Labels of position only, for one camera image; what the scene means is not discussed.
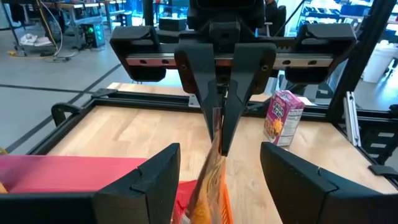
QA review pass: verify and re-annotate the metal workbench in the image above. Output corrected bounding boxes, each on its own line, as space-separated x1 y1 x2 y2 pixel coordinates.
0 0 128 57

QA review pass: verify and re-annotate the black aluminium table frame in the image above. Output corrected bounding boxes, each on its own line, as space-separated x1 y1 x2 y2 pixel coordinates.
27 0 398 190

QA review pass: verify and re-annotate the pink Raisin Bran box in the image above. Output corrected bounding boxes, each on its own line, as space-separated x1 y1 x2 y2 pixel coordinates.
263 90 306 147

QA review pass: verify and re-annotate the person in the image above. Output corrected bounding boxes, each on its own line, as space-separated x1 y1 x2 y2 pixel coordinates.
264 0 289 37

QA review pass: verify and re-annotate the orange plastic basket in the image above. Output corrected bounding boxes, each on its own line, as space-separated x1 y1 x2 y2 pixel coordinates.
221 182 234 224

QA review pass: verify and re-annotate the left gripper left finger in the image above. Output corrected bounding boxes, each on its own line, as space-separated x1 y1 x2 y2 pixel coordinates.
93 142 181 224

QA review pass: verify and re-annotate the silver metal bracket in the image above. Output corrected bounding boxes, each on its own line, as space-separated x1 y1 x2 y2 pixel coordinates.
343 91 362 147

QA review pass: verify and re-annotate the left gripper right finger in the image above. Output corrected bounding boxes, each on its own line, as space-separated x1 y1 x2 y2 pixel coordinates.
260 141 398 224

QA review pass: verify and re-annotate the white cloth pile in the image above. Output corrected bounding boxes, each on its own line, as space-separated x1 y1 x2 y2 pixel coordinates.
19 32 52 47

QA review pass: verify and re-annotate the computer tower green light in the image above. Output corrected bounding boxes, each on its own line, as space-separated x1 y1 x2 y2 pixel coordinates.
81 23 106 49

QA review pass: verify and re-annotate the white bucket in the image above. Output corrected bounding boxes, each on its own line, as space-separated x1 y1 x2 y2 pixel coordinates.
362 40 398 84

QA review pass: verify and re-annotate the pink plastic tray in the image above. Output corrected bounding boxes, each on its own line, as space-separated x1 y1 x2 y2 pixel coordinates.
0 154 149 194

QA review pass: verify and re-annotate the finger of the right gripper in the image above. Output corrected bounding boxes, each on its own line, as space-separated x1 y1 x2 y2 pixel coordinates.
220 42 277 157
174 42 224 142

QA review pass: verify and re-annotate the brown taco seasoning packet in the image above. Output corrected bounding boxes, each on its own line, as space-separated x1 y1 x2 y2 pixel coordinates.
185 107 228 224

